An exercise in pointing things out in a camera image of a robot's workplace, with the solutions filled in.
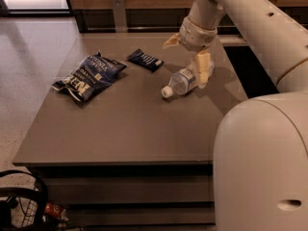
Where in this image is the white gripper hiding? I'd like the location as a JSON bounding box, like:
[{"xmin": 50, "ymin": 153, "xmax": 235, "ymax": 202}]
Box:
[{"xmin": 163, "ymin": 17, "xmax": 218, "ymax": 89}]

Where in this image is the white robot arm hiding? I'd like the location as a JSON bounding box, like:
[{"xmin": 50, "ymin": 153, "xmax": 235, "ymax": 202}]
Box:
[{"xmin": 172, "ymin": 0, "xmax": 308, "ymax": 231}]

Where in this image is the grey drawer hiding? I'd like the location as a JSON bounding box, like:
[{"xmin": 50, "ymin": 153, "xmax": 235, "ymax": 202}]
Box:
[
  {"xmin": 45, "ymin": 176, "xmax": 214, "ymax": 204},
  {"xmin": 67, "ymin": 207, "xmax": 216, "ymax": 226}
]

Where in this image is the upper grey drawer front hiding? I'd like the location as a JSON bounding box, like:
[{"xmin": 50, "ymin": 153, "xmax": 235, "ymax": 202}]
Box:
[{"xmin": 45, "ymin": 176, "xmax": 214, "ymax": 204}]

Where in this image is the horizontal metal rail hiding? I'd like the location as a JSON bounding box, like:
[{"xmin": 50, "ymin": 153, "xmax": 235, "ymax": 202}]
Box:
[{"xmin": 85, "ymin": 25, "xmax": 237, "ymax": 32}]

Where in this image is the small dark blue snack packet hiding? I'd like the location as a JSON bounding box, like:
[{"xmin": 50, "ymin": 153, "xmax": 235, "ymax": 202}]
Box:
[{"xmin": 127, "ymin": 49, "xmax": 164, "ymax": 72}]

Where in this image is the red snack packet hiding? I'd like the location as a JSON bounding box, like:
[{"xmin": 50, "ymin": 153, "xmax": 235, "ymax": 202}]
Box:
[{"xmin": 44, "ymin": 202, "xmax": 67, "ymax": 220}]

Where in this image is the clear plastic water bottle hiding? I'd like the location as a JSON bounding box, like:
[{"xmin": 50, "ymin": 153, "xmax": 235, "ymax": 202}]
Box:
[{"xmin": 161, "ymin": 64, "xmax": 207, "ymax": 98}]

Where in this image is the lower grey drawer front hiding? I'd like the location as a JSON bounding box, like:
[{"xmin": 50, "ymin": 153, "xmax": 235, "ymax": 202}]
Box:
[{"xmin": 67, "ymin": 207, "xmax": 216, "ymax": 226}]

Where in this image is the blue chip bag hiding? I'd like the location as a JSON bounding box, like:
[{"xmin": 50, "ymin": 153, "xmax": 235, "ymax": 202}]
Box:
[{"xmin": 52, "ymin": 52, "xmax": 127, "ymax": 103}]

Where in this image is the left metal wall bracket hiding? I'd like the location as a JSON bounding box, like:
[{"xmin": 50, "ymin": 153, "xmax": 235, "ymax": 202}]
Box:
[{"xmin": 112, "ymin": 0, "xmax": 128, "ymax": 33}]

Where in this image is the black wire basket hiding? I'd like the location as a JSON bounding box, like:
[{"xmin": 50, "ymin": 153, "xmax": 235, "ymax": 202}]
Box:
[{"xmin": 0, "ymin": 170, "xmax": 49, "ymax": 231}]

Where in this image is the grey drawer cabinet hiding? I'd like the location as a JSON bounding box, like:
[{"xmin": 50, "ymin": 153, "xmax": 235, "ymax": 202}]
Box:
[{"xmin": 13, "ymin": 34, "xmax": 246, "ymax": 231}]

